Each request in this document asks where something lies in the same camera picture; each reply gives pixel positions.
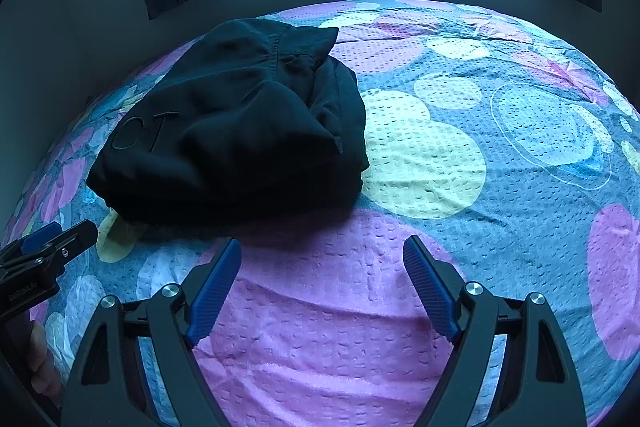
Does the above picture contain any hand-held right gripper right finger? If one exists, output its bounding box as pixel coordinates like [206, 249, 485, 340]
[403, 235, 587, 427]

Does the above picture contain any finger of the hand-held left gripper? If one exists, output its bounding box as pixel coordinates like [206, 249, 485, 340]
[44, 220, 99, 269]
[20, 222, 64, 254]

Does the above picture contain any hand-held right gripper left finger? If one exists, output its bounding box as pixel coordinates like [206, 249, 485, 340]
[60, 237, 242, 427]

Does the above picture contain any black zip jacket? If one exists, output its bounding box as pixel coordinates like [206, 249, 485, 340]
[86, 18, 371, 240]

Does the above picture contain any person's left hand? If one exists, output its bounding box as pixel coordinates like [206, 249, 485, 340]
[27, 321, 64, 400]

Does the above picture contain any dotted colourful bedspread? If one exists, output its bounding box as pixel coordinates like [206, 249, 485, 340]
[0, 0, 640, 427]

